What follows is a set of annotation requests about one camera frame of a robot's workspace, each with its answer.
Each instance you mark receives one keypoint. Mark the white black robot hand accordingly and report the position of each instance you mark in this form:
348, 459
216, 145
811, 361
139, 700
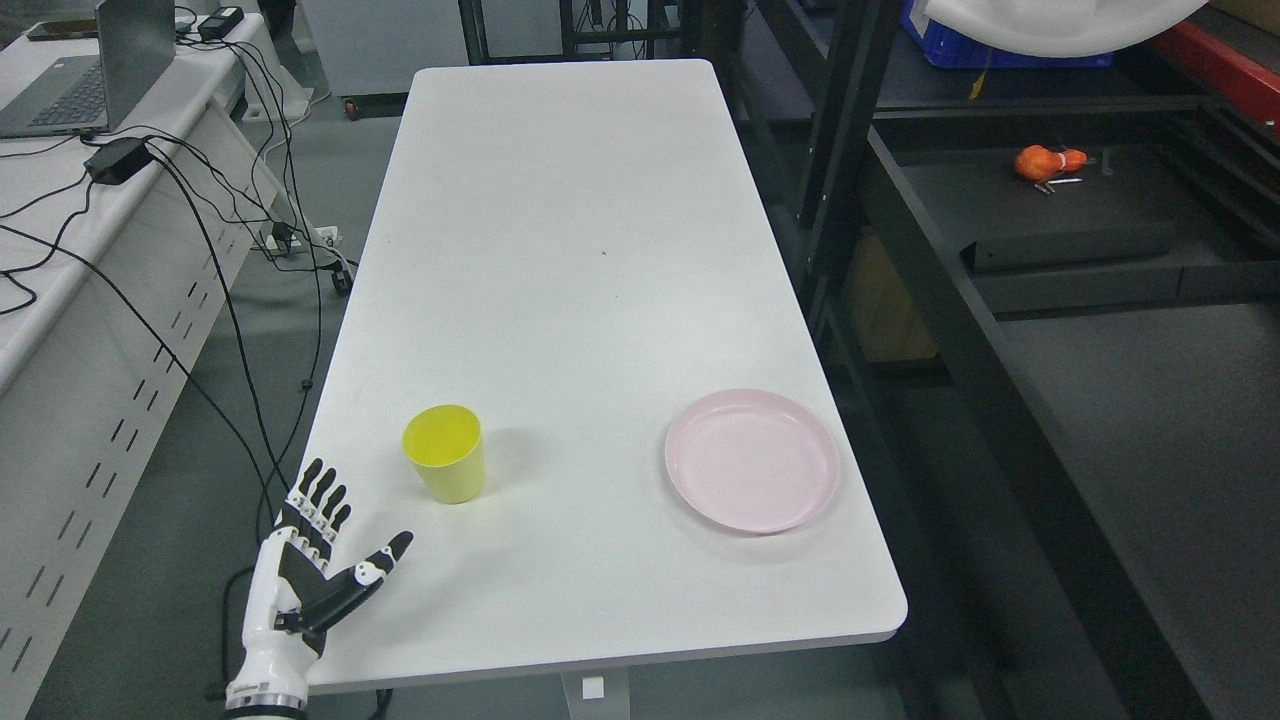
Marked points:
296, 596

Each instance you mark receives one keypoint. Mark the yellow plastic cup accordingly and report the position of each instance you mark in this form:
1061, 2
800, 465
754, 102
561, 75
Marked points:
445, 445

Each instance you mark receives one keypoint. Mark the black metal shelf rack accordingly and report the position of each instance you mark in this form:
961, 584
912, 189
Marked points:
1064, 393

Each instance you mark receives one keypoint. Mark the white table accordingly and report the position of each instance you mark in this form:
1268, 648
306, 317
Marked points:
576, 252

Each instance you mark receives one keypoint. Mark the white power strip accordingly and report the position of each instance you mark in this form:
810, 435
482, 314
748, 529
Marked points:
280, 239

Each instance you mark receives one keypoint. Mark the white side desk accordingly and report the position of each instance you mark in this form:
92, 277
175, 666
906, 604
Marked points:
117, 289

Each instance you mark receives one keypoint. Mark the black power adapter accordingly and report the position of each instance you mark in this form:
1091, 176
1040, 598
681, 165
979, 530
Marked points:
118, 160

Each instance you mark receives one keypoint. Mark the pink plastic plate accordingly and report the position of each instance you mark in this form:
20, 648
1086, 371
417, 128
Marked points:
752, 461

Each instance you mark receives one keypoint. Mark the grey laptop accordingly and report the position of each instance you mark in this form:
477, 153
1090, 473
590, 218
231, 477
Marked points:
92, 94

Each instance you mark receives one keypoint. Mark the orange toy object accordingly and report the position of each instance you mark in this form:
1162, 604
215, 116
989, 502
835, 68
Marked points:
1037, 164

